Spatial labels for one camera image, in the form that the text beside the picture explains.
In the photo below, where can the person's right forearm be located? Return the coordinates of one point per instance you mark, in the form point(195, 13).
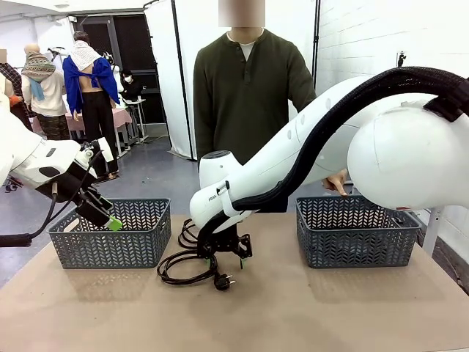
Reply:
point(199, 146)

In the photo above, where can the seated person with mask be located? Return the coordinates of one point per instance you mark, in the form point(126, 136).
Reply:
point(131, 86)

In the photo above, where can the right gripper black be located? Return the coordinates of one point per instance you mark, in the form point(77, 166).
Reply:
point(225, 242)

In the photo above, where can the white table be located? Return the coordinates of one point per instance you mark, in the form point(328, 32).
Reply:
point(434, 227)

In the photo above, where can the bystander in plaid shirt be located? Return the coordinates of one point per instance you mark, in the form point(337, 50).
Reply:
point(11, 80)

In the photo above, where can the small grey desk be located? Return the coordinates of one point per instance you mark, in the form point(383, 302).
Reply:
point(137, 102)

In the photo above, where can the person in olive henley shirt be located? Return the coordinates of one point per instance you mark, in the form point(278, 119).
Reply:
point(238, 91)

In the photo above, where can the mannequin with patterned scarf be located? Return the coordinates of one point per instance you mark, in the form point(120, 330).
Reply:
point(47, 95)

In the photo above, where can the pink table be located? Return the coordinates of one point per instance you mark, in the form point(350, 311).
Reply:
point(121, 117)

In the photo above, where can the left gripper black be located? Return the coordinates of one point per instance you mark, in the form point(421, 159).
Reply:
point(75, 183)

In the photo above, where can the grey plastic lattice basket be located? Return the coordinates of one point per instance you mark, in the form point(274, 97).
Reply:
point(110, 249)
point(355, 249)

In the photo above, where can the black framed glass door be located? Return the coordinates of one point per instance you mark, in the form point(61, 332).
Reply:
point(135, 44)

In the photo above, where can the black wall mounted camera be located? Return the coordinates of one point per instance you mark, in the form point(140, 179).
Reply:
point(402, 58)

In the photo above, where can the mannequin with blue cardigan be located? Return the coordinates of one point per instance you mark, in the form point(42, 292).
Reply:
point(91, 110)

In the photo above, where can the person's left hand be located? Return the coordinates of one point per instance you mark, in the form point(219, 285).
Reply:
point(337, 181)

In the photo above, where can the left arm white wrist camera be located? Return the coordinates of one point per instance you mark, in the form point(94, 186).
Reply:
point(105, 150)

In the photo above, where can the white folding screen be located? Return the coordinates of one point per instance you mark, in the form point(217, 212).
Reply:
point(161, 73)

